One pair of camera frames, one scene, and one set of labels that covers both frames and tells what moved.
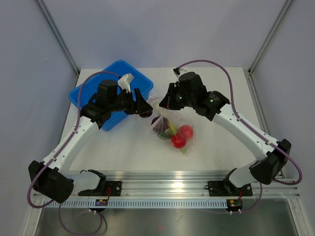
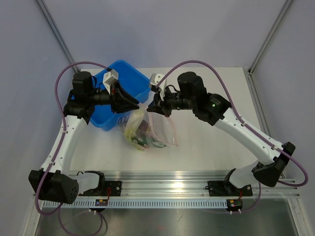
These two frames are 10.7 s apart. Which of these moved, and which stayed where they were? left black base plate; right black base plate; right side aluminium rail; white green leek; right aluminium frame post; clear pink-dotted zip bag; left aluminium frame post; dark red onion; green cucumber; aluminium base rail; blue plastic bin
Moved: white green leek; clear pink-dotted zip bag; dark red onion; green cucumber
Stayed: blue plastic bin; right side aluminium rail; left aluminium frame post; aluminium base rail; left black base plate; right aluminium frame post; right black base plate
